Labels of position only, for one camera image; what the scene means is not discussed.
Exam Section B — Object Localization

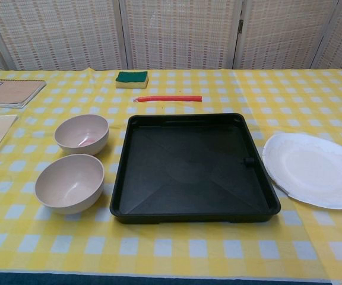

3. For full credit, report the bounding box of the black square plastic tray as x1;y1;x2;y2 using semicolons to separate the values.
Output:
109;112;281;226

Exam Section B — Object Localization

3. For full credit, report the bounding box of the brown spiral notebook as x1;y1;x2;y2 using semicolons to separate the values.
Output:
0;78;47;109

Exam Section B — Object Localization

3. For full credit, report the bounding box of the yellow checkered tablecloth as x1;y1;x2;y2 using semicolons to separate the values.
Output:
0;68;342;283

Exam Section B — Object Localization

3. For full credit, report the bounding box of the white paper plate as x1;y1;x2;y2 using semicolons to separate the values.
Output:
261;132;342;211

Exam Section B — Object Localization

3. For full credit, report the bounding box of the beige pink bowl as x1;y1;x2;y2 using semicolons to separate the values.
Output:
34;153;105;215
53;114;110;156

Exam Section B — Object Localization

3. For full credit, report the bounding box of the green and yellow sponge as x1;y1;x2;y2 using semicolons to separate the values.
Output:
115;70;150;90

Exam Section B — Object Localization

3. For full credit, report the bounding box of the woven folding screen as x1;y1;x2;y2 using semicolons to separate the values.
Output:
0;0;342;75

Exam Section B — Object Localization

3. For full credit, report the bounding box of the red orange stick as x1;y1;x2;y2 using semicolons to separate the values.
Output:
132;94;203;104

